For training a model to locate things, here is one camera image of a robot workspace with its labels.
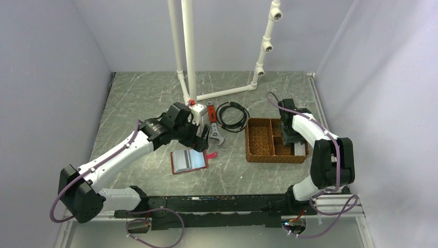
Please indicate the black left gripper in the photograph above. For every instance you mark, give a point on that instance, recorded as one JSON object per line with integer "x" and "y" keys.
{"x": 196, "y": 142}

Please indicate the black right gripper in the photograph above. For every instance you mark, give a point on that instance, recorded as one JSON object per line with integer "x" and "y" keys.
{"x": 287, "y": 139}

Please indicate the red card holder wallet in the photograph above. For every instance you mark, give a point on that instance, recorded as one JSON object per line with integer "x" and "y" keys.
{"x": 199, "y": 160}

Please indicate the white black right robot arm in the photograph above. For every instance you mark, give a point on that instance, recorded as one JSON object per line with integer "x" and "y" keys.
{"x": 332, "y": 163}

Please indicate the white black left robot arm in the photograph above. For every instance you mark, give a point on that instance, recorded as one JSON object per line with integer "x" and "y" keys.
{"x": 82, "y": 190}

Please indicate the white cards stack in basket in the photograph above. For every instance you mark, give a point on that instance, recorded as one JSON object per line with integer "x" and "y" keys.
{"x": 300, "y": 149}

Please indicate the brown woven divided basket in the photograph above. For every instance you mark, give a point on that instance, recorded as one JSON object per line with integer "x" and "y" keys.
{"x": 263, "y": 143}

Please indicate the red handled adjustable wrench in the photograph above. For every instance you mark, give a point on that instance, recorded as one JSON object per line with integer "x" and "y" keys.
{"x": 215, "y": 134}

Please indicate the white PVC pipe frame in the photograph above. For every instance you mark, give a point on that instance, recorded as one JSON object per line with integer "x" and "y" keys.
{"x": 185, "y": 54}

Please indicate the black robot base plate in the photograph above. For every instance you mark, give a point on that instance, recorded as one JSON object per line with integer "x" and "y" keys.
{"x": 268, "y": 210}

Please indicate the aluminium rail frame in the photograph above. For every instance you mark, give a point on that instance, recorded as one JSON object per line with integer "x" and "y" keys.
{"x": 82, "y": 190}

